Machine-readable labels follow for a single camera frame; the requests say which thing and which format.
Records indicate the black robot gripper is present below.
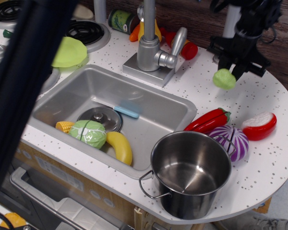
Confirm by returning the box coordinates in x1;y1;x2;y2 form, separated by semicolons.
207;0;282;81

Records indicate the green toy broccoli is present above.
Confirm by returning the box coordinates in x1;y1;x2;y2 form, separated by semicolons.
213;69;236;90

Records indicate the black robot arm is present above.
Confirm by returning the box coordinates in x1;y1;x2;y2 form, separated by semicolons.
0;0;196;187

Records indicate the stainless steel pot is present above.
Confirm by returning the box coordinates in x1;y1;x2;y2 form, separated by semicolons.
149;131;236;220

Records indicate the steel pot lid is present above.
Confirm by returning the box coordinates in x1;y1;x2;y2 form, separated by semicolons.
77;106;123;132

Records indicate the red toy ketchup bottle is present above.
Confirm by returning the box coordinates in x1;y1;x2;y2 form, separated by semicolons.
159;27;198;60

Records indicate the grey support pole right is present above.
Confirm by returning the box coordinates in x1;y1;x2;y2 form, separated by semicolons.
222;4;241;38

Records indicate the grey support pole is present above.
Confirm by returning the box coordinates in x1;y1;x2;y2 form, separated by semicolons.
94;0;107;23
222;4;241;38

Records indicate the red toy chili pepper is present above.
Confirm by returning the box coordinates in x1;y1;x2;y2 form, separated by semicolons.
184;108;231;133

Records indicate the red white toy radish slice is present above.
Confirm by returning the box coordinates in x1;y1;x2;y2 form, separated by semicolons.
241;112;277;141

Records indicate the purple toy onion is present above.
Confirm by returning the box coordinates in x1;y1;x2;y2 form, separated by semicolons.
208;125;249;162

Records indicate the silver toy faucet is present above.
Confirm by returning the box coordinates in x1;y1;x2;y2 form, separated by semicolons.
123;0;187;87

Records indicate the silver toy sink basin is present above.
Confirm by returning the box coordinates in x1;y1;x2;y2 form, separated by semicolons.
29;65;197;178

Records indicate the yellow toy pear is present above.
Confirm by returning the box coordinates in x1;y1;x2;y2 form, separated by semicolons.
138;20;162;42

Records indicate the small orange toy carrot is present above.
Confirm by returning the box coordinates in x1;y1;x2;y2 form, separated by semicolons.
129;24;140;42

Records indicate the green toy food can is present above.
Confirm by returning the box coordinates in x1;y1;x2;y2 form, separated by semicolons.
108;9;140;35

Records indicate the light blue toy piece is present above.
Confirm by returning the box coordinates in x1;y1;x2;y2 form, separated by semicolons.
113;106;139;118

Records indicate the yellow toy banana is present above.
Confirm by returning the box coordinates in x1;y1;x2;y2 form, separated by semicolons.
106;131;133;166

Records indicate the grey support pole left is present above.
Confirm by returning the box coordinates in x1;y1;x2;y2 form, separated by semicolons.
94;0;107;23

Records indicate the green toy cabbage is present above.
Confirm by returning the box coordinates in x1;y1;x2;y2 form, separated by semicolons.
68;120;107;149

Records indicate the grey sneaker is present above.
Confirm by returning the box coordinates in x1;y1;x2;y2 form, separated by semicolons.
214;211;288;230

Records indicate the cream toy bottle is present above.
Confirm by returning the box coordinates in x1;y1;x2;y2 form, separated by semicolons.
73;4;94;19

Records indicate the light green toy plate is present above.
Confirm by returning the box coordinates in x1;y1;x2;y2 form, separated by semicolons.
51;36;87;68

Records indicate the front left stove burner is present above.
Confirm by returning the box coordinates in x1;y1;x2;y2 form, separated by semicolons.
39;67;60;94

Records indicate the yellow toy corn cob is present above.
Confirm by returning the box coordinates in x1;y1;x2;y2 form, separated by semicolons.
55;121;75;134

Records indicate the toy oven door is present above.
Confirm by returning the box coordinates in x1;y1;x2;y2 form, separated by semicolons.
9;153;135;230

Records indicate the back left stove burner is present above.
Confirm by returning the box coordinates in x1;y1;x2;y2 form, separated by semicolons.
0;0;24;30

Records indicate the yellow object with black cable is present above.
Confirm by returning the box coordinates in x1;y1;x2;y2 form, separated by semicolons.
0;212;27;229

